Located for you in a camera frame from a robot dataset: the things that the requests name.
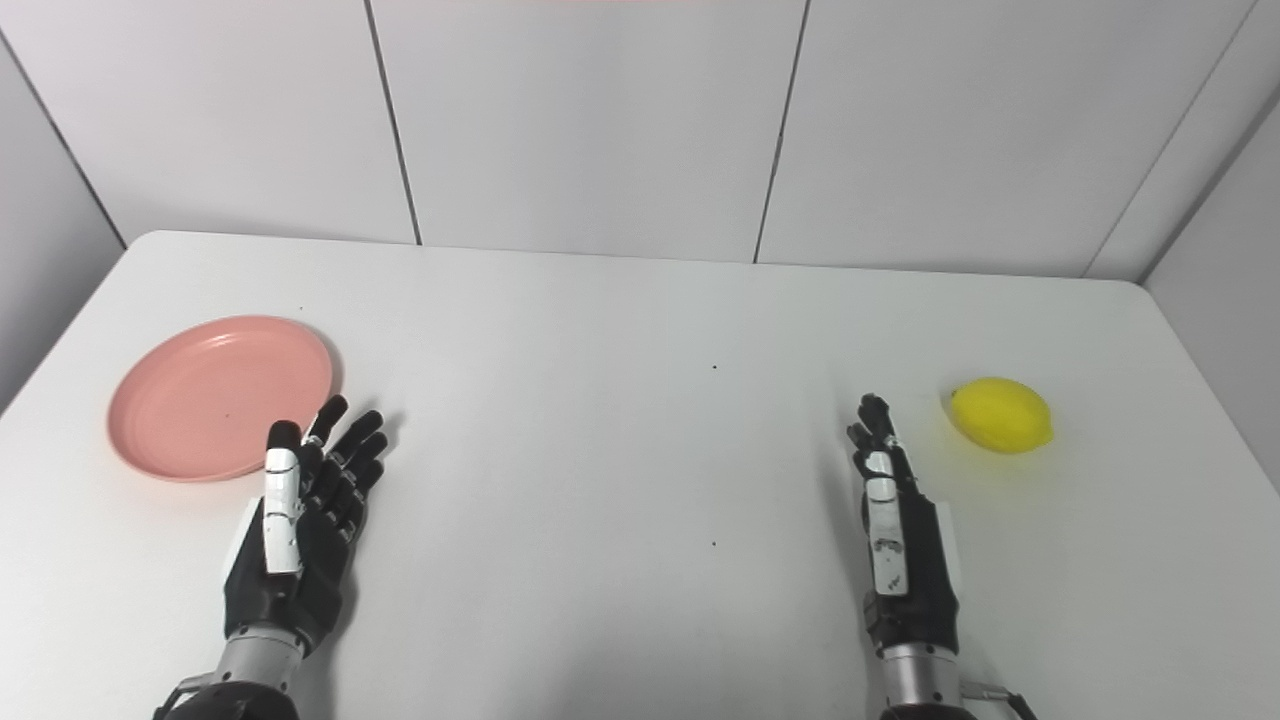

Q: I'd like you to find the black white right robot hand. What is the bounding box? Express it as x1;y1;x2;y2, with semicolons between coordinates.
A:
847;393;964;657

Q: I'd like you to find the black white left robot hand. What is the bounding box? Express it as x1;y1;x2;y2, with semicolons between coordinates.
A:
224;394;389;657

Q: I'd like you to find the yellow lemon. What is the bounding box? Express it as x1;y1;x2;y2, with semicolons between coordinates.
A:
948;377;1055;455

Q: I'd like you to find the pink round plate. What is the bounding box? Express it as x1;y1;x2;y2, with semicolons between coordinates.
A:
107;316;336;484

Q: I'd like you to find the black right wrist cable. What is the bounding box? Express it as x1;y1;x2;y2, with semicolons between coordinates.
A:
962;680;1039;720

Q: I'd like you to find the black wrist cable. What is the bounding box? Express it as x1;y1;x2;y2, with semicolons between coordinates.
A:
152;674;217;720
962;680;1039;720

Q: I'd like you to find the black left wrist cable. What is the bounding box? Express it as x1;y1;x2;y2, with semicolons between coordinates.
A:
152;674;217;720

